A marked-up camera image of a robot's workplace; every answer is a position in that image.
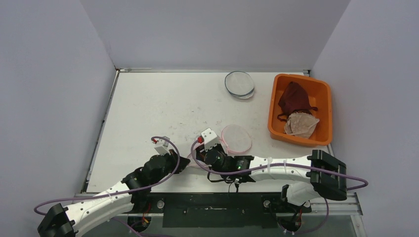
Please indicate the pink-trimmed mesh laundry bag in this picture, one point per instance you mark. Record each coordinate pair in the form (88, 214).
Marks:
(236, 142)

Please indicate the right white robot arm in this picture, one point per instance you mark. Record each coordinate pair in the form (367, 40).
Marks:
(318, 175)

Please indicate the blue-trimmed mesh laundry bag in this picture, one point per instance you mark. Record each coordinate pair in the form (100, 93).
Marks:
(239, 84)

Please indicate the beige lace bra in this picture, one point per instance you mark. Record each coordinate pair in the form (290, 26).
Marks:
(301, 125)

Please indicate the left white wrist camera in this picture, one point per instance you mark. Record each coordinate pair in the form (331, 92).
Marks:
(161, 145)

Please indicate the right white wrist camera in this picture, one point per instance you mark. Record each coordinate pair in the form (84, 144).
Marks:
(209, 139)

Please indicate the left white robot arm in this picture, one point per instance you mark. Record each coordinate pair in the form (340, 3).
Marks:
(129, 194)

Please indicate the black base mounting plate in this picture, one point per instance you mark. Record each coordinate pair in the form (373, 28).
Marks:
(214, 210)

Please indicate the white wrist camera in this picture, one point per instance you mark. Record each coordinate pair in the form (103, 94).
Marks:
(161, 145)
(209, 139)

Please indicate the red bra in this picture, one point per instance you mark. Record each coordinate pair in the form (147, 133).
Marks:
(294, 100)

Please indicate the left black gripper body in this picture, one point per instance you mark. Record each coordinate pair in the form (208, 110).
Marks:
(171, 160)

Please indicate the orange plastic bin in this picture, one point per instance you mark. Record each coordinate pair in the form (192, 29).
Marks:
(319, 95)

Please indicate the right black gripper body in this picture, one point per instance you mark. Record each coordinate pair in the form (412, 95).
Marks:
(201, 153)

